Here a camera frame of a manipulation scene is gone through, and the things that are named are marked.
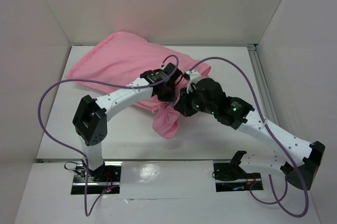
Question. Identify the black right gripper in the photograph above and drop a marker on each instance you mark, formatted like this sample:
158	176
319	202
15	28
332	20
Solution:
184	105

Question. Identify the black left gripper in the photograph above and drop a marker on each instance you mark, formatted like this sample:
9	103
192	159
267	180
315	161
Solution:
168	97

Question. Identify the pink satin pillowcase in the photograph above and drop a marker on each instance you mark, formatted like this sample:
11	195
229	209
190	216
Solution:
122	57

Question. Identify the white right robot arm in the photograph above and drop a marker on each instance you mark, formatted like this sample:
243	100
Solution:
298	160

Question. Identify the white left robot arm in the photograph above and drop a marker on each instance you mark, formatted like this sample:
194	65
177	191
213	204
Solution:
92	115

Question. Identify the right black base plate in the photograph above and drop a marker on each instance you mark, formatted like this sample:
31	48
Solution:
231	179

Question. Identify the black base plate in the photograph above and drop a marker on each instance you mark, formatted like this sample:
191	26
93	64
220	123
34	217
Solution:
231	179
108	180

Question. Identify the aluminium frame rail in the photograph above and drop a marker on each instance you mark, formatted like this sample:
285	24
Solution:
261	82

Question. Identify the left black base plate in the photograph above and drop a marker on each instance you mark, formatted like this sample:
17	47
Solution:
108	180

